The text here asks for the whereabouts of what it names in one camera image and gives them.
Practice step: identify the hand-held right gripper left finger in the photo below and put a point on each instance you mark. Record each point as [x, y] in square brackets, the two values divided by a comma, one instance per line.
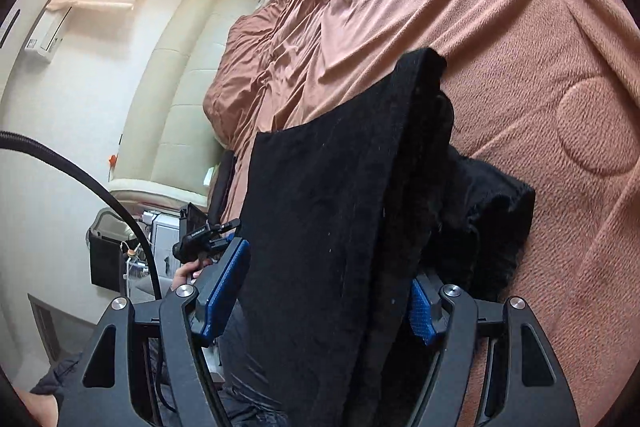
[227, 287]

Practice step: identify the black pants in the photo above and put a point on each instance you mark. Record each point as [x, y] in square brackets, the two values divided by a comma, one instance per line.
[325, 207]
[490, 217]

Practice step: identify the brown blanket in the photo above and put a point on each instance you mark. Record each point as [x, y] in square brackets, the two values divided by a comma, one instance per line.
[500, 32]

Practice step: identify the black storage box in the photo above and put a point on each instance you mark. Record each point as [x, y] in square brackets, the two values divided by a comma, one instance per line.
[105, 252]

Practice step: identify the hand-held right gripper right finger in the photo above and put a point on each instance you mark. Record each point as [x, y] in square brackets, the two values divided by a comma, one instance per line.
[420, 312]

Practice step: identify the cream padded headboard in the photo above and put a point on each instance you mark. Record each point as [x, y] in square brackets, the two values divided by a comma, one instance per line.
[185, 72]

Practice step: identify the white cabinet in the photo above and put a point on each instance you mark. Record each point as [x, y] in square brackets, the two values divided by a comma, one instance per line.
[165, 237]

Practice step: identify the white air conditioner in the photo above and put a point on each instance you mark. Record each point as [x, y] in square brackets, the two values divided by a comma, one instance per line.
[45, 37]

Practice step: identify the person's grey printed trousers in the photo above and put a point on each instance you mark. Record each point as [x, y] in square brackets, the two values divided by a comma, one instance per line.
[245, 357]

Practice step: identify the person's left hand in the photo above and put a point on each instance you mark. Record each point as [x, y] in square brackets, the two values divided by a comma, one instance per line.
[184, 279]

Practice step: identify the black folded pants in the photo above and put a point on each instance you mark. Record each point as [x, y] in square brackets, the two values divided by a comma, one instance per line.
[490, 217]

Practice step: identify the brown slatted panel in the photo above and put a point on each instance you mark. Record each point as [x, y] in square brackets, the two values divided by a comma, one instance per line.
[45, 322]

